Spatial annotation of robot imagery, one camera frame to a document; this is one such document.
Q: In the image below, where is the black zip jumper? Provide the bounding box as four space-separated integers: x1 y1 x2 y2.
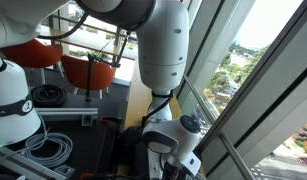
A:
115 126 149 180

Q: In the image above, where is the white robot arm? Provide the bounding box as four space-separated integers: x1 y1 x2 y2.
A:
0 0 201 176

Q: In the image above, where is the black tripod stand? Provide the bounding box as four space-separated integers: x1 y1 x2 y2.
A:
85 31 131 102

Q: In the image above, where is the right orange chair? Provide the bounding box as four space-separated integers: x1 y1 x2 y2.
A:
61 55 116 98

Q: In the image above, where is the orange chair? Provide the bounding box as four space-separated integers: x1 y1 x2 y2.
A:
61 55 116 98
0 39 63 68

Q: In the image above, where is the metal window handrail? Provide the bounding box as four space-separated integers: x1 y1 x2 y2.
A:
183 75 254 180

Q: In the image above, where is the red clamp bottom edge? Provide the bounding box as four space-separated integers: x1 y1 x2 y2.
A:
80 172 116 180

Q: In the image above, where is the left orange chair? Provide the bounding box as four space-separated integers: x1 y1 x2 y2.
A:
0 39 63 68

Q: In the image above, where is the red handled clamp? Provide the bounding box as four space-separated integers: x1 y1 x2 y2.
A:
100 116 122 124

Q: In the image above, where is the aluminium extrusion rail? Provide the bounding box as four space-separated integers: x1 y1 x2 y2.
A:
36 108 98 127

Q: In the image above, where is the black coiled cable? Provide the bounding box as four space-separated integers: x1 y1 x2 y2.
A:
30 83 68 108

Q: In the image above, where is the aluminium frame corner bracket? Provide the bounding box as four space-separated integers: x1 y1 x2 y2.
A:
54 165 75 179

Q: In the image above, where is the grey coiled cable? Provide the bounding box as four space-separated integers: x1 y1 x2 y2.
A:
24 132 74 169

